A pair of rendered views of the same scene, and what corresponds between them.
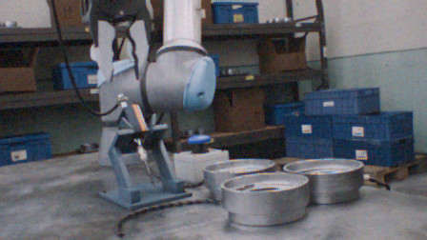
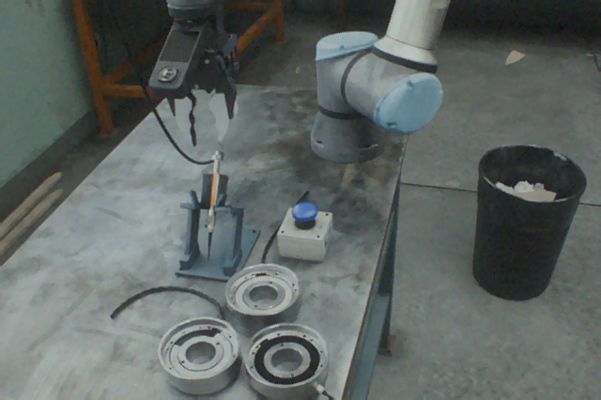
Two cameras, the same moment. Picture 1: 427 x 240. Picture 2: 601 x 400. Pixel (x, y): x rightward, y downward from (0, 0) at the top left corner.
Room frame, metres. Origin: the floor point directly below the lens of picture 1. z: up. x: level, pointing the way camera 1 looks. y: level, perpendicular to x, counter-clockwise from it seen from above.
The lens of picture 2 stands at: (0.34, -0.52, 1.41)
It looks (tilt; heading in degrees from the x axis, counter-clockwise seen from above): 36 degrees down; 47
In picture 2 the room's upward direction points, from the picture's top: 3 degrees counter-clockwise
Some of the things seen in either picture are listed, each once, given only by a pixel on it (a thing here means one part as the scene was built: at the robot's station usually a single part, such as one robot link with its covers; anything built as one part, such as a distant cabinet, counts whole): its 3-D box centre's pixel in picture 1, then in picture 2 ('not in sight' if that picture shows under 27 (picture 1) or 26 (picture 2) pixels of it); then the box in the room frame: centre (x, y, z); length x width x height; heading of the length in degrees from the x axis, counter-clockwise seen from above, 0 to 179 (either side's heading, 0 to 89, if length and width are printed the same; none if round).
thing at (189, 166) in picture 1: (200, 163); (306, 231); (0.86, 0.02, 0.82); 0.08 x 0.07 x 0.05; 31
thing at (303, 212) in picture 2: (200, 150); (304, 221); (0.85, 0.02, 0.85); 0.04 x 0.04 x 0.05
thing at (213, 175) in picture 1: (239, 179); (264, 299); (0.71, -0.04, 0.82); 0.10 x 0.10 x 0.04
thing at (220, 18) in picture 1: (227, 16); not in sight; (5.03, -0.26, 1.61); 0.52 x 0.38 x 0.22; 124
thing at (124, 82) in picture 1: (127, 89); (349, 69); (1.14, 0.18, 0.97); 0.13 x 0.12 x 0.14; 77
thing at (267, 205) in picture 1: (265, 198); (201, 357); (0.58, -0.06, 0.82); 0.10 x 0.10 x 0.04
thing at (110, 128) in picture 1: (129, 139); (347, 122); (1.14, 0.19, 0.85); 0.15 x 0.15 x 0.10
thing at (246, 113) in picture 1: (236, 109); not in sight; (5.03, -0.28, 0.67); 0.52 x 0.43 x 0.43; 121
